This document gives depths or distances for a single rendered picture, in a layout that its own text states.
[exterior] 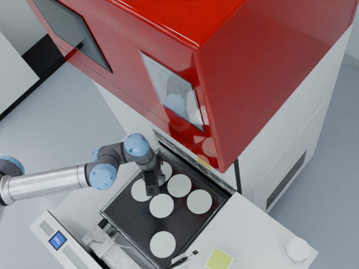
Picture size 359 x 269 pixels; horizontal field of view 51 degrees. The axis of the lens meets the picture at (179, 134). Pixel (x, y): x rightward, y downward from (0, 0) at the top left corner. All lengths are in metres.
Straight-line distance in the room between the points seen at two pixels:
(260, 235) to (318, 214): 1.09
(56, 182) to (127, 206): 0.45
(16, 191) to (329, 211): 1.80
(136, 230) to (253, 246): 0.46
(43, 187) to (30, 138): 1.91
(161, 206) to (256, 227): 0.39
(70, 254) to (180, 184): 0.50
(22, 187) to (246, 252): 0.77
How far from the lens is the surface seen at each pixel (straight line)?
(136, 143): 1.25
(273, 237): 1.41
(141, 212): 1.56
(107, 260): 1.58
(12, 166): 1.43
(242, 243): 1.40
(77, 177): 1.20
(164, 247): 1.50
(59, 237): 1.59
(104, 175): 1.15
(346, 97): 2.85
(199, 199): 1.53
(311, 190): 2.50
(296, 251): 1.31
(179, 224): 1.51
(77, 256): 1.54
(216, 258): 1.33
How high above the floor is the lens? 2.33
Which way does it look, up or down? 60 degrees down
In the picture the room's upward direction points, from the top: 21 degrees counter-clockwise
